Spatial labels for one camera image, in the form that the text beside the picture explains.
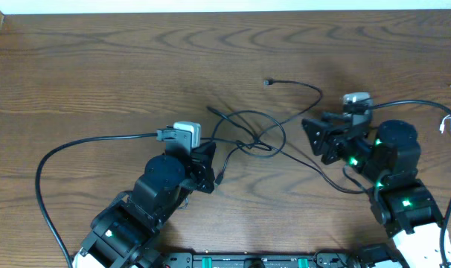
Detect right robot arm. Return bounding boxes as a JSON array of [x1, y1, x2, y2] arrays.
[[301, 112, 451, 267]]

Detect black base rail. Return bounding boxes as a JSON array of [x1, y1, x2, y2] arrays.
[[135, 241, 409, 268]]

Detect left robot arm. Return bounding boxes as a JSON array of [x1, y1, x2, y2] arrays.
[[72, 142, 217, 268]]

